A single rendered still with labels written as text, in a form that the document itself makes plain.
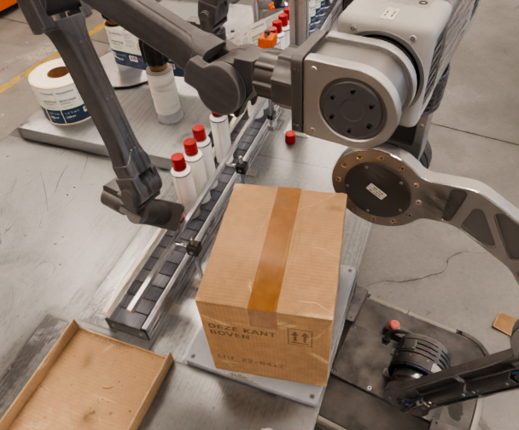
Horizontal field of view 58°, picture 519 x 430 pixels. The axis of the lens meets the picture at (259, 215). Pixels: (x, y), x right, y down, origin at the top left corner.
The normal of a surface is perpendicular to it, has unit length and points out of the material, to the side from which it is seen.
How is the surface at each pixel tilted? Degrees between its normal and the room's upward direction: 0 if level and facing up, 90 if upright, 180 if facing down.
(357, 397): 0
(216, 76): 81
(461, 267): 0
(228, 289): 0
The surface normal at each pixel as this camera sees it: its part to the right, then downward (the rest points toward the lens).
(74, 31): 0.81, 0.02
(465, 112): -0.07, -0.68
